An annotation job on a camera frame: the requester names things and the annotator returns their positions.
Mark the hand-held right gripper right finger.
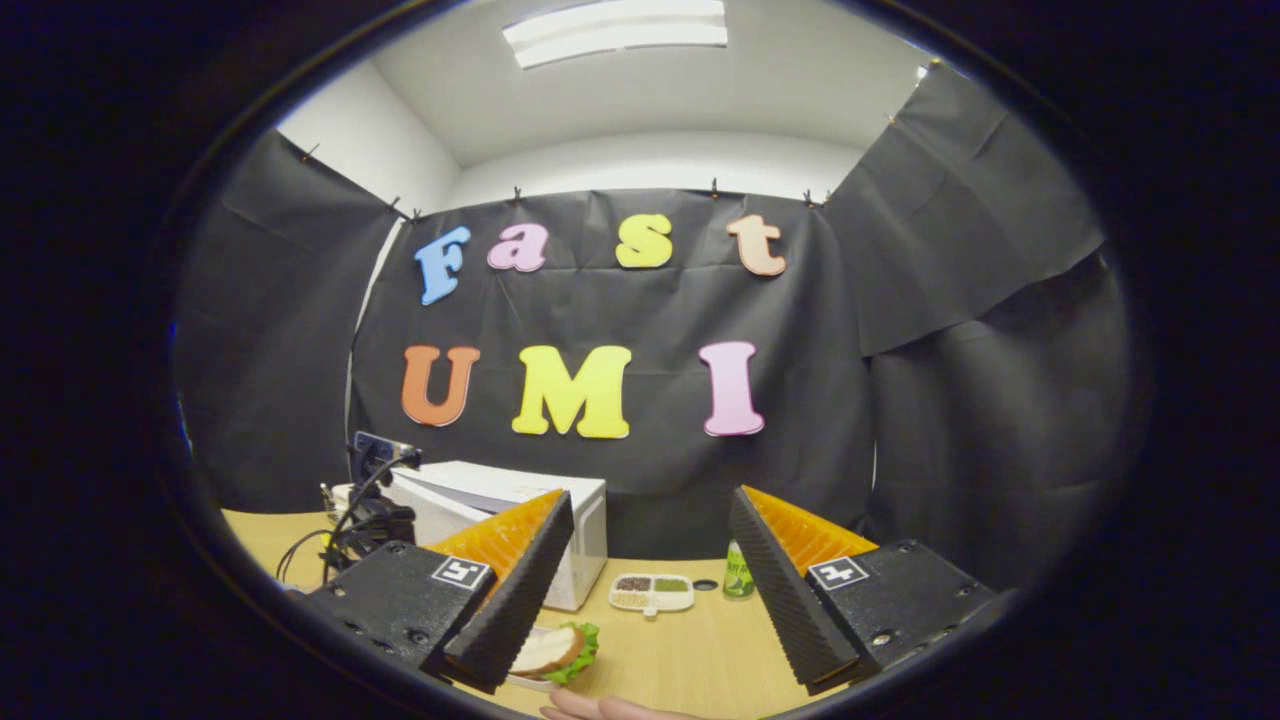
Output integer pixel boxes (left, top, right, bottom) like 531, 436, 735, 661
728, 485, 1006, 696

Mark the long ceiling light panel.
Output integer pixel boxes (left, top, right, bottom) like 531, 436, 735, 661
502, 0, 730, 70

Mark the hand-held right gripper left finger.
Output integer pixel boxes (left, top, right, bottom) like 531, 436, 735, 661
295, 488, 578, 696

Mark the white microwave oven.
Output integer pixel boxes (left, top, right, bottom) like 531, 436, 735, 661
385, 460, 609, 613

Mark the black backdrop cloth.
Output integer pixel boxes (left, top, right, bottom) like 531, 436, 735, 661
170, 60, 1131, 581

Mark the green drink bottle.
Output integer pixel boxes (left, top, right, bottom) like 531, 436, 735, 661
722, 540, 757, 600

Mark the bread and lettuce sandwich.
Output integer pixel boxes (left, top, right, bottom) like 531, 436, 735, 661
508, 621, 602, 687

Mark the white sectioned dish with beans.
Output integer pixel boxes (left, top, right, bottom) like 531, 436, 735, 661
608, 573, 696, 619

